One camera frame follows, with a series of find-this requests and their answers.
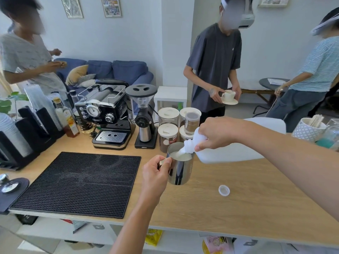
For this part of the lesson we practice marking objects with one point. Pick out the clear canister white lid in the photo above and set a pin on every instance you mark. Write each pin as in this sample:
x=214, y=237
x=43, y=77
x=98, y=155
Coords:
x=167, y=137
x=184, y=136
x=182, y=111
x=168, y=116

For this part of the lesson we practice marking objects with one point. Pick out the stainless steel milk pitcher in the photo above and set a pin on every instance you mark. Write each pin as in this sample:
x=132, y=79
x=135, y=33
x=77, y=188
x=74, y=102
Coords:
x=180, y=169

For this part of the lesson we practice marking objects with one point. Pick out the black espresso machine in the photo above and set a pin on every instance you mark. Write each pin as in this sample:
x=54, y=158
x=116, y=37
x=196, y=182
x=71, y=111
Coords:
x=106, y=108

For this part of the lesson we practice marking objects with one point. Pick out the black cup holder rack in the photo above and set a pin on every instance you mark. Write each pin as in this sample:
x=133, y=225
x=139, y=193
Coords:
x=34, y=140

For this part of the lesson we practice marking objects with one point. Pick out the teal liquid pump bottle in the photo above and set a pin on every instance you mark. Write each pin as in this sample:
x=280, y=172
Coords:
x=328, y=141

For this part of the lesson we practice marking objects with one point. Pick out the white papers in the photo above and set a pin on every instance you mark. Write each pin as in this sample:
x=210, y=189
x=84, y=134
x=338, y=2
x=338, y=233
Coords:
x=275, y=81

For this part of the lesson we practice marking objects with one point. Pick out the bundle of wooden stirrers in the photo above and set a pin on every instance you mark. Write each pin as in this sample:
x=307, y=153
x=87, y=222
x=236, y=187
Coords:
x=316, y=121

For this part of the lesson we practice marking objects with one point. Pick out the framed pale green picture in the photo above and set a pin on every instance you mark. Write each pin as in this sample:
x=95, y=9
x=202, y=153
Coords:
x=72, y=7

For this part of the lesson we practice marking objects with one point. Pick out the white headset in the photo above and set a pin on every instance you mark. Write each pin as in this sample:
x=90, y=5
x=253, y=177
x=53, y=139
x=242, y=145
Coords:
x=325, y=23
x=247, y=15

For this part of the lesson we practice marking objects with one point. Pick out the framed colourful picture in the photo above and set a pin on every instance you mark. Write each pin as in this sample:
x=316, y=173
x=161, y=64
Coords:
x=111, y=6

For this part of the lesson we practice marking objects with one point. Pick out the grey cushion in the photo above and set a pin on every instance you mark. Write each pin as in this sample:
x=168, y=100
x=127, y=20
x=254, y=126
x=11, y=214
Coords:
x=86, y=80

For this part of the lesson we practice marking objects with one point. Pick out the black rubber bar mat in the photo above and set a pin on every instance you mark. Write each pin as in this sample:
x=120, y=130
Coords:
x=76, y=185

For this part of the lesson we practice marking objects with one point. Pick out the black coffee grinder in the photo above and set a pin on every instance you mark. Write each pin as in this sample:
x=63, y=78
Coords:
x=144, y=121

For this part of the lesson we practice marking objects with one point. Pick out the steel shaker jar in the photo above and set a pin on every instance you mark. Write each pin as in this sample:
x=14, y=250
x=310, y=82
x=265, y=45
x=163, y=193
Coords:
x=192, y=122

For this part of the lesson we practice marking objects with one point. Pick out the person's left forearm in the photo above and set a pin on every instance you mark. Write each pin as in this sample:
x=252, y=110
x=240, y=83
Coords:
x=135, y=230

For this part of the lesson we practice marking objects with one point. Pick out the person's right forearm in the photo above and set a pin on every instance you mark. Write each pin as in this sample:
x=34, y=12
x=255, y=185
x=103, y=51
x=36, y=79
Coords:
x=299, y=161

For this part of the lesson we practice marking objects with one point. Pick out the light wooden framed picture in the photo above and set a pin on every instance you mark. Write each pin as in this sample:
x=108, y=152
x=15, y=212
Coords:
x=273, y=1

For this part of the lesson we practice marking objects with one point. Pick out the white plastic milk jug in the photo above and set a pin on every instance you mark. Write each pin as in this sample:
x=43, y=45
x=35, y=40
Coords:
x=233, y=153

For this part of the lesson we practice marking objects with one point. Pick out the person's left hand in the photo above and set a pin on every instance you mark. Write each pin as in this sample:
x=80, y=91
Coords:
x=155, y=179

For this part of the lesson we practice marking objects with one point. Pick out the black tamper mat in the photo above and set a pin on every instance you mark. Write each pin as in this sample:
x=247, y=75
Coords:
x=16, y=198

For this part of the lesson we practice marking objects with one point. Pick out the person's right hand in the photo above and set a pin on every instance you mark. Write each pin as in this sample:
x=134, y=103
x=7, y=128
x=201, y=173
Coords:
x=225, y=132

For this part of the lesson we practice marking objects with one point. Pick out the yellow snack packet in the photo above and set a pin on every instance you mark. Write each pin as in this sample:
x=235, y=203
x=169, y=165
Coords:
x=153, y=236

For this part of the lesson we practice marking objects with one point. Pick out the amber syrup bottle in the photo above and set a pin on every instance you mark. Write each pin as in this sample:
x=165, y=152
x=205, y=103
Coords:
x=70, y=126

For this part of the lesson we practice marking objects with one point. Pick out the stack of clear cups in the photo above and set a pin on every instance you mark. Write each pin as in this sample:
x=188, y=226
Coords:
x=39, y=103

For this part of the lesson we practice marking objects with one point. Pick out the white shelf counter wooden top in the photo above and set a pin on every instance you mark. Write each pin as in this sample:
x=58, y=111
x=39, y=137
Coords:
x=251, y=203

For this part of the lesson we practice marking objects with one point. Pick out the pink and yellow packet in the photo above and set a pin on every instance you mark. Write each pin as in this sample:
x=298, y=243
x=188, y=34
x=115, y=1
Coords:
x=218, y=246

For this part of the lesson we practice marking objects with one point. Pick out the blue sofa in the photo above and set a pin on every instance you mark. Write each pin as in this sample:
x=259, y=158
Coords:
x=127, y=71

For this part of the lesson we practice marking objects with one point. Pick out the white jug cap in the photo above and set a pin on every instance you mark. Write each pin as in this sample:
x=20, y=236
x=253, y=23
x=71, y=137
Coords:
x=224, y=190

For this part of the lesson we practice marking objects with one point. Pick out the green leafy plant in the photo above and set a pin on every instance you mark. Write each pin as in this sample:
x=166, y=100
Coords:
x=5, y=105

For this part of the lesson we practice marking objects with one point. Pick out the stack of white lids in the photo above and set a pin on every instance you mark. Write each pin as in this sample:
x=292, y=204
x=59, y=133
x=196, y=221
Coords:
x=13, y=134

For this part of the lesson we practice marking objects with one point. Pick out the yellow cushion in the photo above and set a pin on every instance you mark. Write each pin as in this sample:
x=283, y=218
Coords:
x=76, y=74

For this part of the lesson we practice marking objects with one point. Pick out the white patterned cup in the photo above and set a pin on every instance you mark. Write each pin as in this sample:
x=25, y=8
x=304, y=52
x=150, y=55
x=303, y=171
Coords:
x=304, y=132

